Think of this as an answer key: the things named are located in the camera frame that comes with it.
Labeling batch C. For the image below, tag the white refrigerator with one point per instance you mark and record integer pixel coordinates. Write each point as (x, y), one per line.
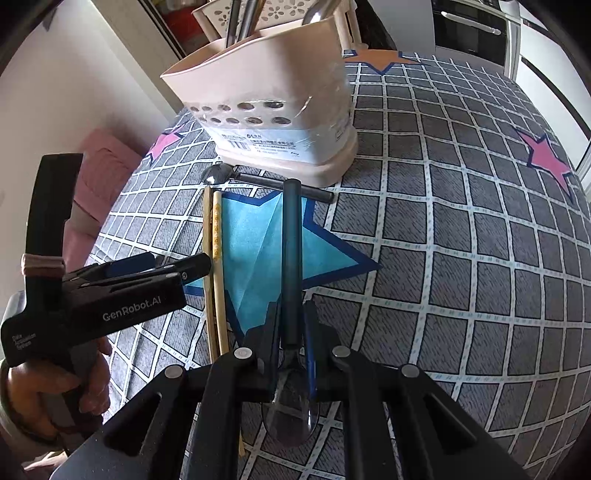
(554, 69)

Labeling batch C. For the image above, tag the beige flower cutout basket rack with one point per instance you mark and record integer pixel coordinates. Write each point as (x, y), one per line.
(210, 18)

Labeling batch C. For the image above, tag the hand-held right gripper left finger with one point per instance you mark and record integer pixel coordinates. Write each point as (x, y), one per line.
(270, 350)

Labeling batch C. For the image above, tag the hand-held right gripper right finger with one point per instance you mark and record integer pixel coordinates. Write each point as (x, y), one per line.
(323, 364)

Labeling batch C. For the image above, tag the wooden chopstick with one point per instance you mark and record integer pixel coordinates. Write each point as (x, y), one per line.
(207, 221)

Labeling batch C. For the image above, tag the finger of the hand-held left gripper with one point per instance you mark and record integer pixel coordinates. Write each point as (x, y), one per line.
(131, 264)
(194, 267)

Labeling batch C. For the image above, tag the person's left hand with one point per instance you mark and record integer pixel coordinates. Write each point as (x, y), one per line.
(32, 397)

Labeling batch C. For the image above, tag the grey checked star tablecloth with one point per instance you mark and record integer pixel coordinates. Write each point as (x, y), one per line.
(461, 230)

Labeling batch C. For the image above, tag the black built-in oven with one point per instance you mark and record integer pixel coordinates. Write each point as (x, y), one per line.
(466, 27)

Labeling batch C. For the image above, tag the pink plastic stool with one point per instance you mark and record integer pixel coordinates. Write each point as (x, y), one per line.
(106, 166)

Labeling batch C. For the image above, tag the pale patterned chopstick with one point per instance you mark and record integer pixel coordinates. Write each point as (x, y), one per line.
(217, 240)

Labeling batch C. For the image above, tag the beige plastic utensil holder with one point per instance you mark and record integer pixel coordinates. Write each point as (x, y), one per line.
(277, 78)

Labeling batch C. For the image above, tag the beige elastic band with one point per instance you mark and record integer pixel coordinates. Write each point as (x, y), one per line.
(44, 264)

